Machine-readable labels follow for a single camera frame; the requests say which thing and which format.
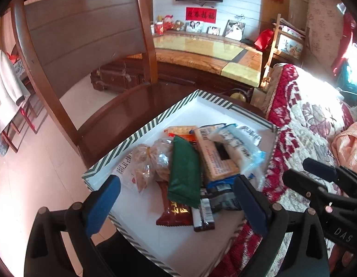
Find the green white striped box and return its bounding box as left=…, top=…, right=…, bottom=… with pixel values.
left=82, top=89, right=280, bottom=277

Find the dark green snack packet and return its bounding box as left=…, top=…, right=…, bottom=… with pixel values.
left=167, top=135, right=202, bottom=209

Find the brown wooden chair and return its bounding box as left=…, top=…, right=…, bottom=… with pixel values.
left=9, top=0, right=267, bottom=168

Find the large photo frame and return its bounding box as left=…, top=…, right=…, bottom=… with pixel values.
left=225, top=20, right=246, bottom=41

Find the peach quilt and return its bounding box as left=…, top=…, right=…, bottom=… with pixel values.
left=331, top=123, right=357, bottom=168

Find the red brown snack packet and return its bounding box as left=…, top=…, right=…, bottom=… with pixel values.
left=155, top=180, right=194, bottom=227

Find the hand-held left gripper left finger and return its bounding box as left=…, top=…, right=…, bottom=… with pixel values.
left=24, top=175, right=130, bottom=277

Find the red wooden chair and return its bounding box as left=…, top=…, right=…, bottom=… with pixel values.
left=0, top=52, right=49, bottom=153

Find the clear bag of pastries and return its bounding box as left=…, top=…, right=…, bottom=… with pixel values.
left=132, top=138, right=174, bottom=195

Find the long biscuit package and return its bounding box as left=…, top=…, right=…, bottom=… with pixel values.
left=194, top=125, right=242, bottom=189

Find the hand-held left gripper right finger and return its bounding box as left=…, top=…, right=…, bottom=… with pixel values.
left=233, top=175, right=330, bottom=277

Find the red white plush toy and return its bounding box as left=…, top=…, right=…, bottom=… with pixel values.
left=162, top=14, right=174, bottom=32

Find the red wall banner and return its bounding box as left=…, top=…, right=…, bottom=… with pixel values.
left=186, top=6, right=217, bottom=24

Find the floral fleece blanket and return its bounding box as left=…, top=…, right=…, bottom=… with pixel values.
left=207, top=63, right=357, bottom=277

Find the white printed snack packet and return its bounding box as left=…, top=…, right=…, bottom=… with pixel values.
left=116, top=151, right=138, bottom=191

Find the white garment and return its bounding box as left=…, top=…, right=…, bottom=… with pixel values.
left=0, top=49, right=32, bottom=139

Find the red gift bag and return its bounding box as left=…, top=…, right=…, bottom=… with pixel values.
left=254, top=29, right=275, bottom=51

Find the large white snack packet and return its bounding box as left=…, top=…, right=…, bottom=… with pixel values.
left=209, top=130, right=267, bottom=191

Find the teal cloth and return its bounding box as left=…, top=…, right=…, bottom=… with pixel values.
left=337, top=63, right=357, bottom=93

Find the orange cracker packet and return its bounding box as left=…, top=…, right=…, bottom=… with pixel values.
left=163, top=125, right=199, bottom=142

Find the framed picture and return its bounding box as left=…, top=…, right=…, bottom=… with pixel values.
left=275, top=32, right=306, bottom=60

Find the dark brown white snack packet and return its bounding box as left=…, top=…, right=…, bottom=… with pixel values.
left=191, top=198, right=216, bottom=233

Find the wooden rack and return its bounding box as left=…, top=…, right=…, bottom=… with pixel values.
left=261, top=14, right=309, bottom=88

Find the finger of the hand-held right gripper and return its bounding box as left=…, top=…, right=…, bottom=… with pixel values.
left=282, top=168, right=340, bottom=208
left=302, top=157, right=357, bottom=191

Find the red cloth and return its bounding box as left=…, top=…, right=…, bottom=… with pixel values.
left=331, top=14, right=357, bottom=77

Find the marble top television cabinet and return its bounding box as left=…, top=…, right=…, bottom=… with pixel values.
left=90, top=32, right=264, bottom=99

